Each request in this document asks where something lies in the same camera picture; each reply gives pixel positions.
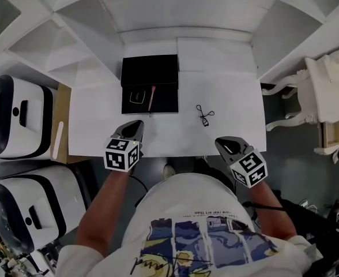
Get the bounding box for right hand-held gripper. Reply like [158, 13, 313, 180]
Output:
[214, 136, 268, 189]

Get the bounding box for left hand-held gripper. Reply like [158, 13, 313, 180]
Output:
[103, 120, 146, 174]

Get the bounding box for small black object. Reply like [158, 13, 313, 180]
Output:
[129, 90, 147, 105]

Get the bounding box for pink-tipped swab stick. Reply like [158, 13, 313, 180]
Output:
[147, 85, 157, 112]

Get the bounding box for small black wire-frame tool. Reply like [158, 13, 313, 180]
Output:
[195, 104, 216, 128]

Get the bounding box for black box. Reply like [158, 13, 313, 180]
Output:
[120, 54, 179, 116]

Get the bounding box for person's right forearm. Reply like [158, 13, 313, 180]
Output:
[248, 181, 299, 241]

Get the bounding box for person's left forearm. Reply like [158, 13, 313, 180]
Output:
[75, 168, 136, 251]

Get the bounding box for white table top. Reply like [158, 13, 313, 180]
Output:
[67, 36, 268, 158]

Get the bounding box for person's black trousers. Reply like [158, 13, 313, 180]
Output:
[192, 156, 237, 185]

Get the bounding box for person's left shoe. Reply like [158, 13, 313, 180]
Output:
[163, 164, 177, 182]

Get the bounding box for person's white printed shirt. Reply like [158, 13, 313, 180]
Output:
[55, 173, 323, 277]

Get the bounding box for white flat strip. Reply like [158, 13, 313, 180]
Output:
[51, 121, 65, 159]

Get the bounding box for white black-topped appliance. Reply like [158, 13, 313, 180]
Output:
[0, 165, 87, 255]
[0, 74, 55, 160]

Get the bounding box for white vanity table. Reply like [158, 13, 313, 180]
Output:
[261, 39, 339, 156]

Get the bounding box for black equipment pile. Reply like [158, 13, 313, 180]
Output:
[273, 197, 339, 277]

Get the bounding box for pile of metal parts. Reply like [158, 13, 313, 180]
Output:
[0, 212, 58, 277]

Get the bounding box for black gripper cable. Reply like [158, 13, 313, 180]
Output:
[127, 174, 150, 209]

